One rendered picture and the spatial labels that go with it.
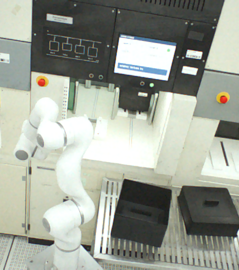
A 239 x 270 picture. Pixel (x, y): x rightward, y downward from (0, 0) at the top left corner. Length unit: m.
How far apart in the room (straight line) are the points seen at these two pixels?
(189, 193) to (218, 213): 0.20
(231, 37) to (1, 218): 1.90
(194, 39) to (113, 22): 0.40
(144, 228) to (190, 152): 0.57
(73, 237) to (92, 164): 0.76
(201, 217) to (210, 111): 0.58
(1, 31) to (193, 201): 1.37
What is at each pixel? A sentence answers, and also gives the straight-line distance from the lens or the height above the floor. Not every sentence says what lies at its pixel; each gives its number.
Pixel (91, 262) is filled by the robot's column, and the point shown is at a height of 0.76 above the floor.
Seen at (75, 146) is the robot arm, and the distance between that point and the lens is 1.58.
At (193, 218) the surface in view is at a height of 0.86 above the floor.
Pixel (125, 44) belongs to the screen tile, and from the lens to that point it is 2.04.
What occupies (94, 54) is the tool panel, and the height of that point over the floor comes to 1.55.
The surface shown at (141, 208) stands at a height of 0.77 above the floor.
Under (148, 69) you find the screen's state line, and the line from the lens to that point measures 2.10.
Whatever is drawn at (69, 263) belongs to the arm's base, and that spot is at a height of 0.86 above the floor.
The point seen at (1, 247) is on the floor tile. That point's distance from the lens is 3.09.
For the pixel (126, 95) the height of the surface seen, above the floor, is 1.04.
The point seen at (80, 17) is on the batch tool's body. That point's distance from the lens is 2.01.
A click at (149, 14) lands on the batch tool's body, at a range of 1.99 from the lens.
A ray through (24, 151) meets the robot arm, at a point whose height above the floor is 1.22.
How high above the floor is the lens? 2.43
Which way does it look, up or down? 36 degrees down
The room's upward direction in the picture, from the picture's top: 10 degrees clockwise
